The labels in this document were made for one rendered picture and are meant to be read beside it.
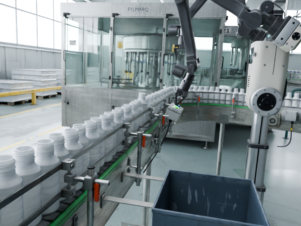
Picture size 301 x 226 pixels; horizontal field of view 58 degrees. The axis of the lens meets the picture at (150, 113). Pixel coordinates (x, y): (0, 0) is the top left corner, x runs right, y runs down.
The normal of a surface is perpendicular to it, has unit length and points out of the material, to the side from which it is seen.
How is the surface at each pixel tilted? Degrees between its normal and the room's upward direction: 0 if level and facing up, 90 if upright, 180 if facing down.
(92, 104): 90
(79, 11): 90
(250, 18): 108
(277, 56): 90
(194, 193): 90
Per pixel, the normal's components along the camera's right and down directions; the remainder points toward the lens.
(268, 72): -0.22, 0.33
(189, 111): 0.57, 0.17
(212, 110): -0.05, 0.18
